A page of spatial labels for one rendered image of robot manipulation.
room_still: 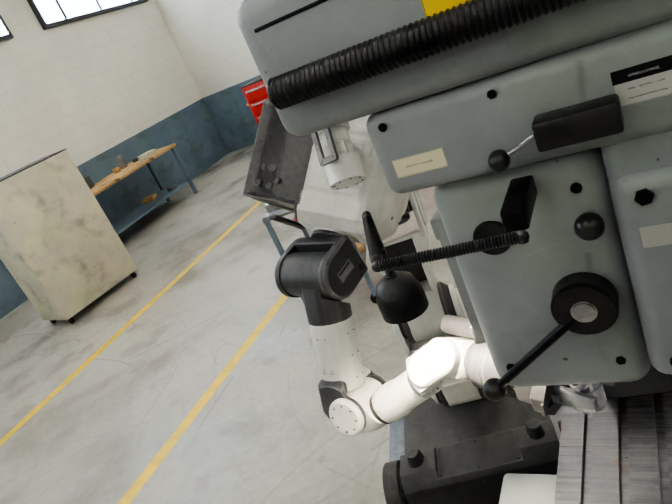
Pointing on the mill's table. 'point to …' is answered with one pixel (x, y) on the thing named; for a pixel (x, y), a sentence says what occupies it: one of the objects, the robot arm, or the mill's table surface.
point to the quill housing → (545, 271)
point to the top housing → (409, 88)
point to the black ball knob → (589, 226)
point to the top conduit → (404, 47)
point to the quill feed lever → (562, 299)
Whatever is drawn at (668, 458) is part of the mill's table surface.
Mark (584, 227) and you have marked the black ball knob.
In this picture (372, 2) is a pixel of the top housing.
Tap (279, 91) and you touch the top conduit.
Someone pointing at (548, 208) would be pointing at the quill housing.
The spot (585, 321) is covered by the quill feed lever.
